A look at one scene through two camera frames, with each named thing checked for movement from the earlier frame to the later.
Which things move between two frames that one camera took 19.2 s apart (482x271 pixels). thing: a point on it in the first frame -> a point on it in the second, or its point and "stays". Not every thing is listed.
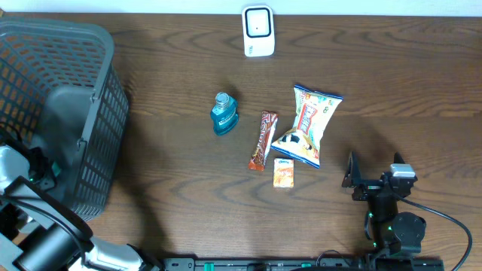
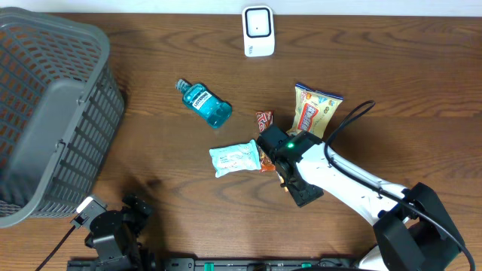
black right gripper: (353, 178) -> (306, 196)
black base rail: (373, 263) stays
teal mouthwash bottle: (224, 114) -> (215, 111)
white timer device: (258, 30) stays
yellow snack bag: (303, 142) stays
